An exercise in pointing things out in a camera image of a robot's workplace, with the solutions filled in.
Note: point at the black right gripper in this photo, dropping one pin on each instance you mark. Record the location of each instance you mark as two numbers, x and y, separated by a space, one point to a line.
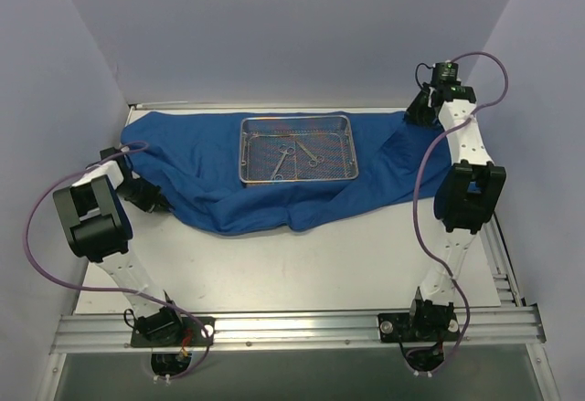
420 111

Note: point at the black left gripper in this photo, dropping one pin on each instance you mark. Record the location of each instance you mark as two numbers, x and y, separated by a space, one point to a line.
149 196

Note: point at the steel wire mesh tray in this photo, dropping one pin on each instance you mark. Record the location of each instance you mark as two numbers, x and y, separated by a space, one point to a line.
328 135

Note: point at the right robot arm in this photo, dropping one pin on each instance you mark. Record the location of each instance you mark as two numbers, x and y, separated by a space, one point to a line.
435 295

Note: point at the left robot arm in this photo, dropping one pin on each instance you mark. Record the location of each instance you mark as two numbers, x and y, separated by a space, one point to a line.
98 229

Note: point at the steel surgical scissors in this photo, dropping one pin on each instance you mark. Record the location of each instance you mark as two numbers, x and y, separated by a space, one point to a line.
314 159

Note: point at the aluminium back rail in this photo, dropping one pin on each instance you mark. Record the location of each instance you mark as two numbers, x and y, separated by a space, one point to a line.
262 106

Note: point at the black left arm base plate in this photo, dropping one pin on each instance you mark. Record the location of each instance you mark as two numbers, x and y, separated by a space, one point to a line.
189 334

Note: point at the aluminium right side rail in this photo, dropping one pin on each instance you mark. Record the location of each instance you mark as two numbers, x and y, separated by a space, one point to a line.
498 255

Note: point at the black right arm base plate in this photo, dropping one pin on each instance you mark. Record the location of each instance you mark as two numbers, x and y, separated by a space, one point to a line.
401 327

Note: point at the aluminium front frame rail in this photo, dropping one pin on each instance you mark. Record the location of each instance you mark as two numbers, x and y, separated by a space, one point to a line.
287 331

